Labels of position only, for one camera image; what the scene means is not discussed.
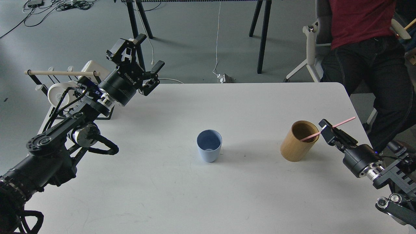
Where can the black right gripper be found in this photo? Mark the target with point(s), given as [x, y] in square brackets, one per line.
[361, 160]

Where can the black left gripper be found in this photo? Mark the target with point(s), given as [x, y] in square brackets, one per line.
[122, 83]

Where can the pink chopstick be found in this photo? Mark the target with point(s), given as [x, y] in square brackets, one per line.
[336, 125]

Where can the blue plastic cup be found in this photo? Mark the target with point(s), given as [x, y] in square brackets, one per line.
[209, 143]

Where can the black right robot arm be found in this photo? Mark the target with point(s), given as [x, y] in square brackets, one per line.
[400, 205]

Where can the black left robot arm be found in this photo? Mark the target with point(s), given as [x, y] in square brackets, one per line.
[70, 132]

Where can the bamboo cylinder holder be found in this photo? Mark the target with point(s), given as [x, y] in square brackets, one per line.
[293, 148]

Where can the white container on rack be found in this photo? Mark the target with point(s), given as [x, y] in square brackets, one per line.
[92, 66]

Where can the person in red shirt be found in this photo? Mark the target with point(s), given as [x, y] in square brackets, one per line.
[365, 49]

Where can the wooden rod on rack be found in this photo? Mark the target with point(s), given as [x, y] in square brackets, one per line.
[65, 73]

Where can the black trestle table legs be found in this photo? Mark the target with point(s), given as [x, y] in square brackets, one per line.
[219, 34]

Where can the black wire dish rack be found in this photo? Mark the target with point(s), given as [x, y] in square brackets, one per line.
[44, 82]

